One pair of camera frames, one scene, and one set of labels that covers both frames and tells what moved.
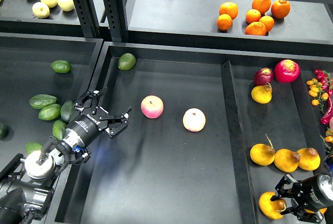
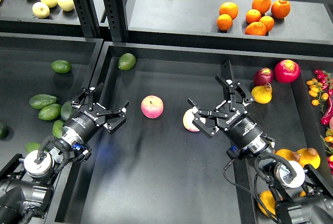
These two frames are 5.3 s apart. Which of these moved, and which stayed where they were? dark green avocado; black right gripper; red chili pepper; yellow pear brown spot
Moved: black right gripper
Stayed: yellow pear brown spot; dark green avocado; red chili pepper
